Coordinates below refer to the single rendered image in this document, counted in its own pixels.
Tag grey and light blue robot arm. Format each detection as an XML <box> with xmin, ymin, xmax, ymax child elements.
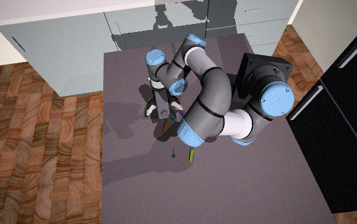
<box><xmin>146</xmin><ymin>33</ymin><xmax>294</xmax><ymax>147</ymax></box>

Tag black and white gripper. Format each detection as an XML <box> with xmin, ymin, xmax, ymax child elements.
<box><xmin>147</xmin><ymin>85</ymin><xmax>183</xmax><ymax>116</ymax></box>

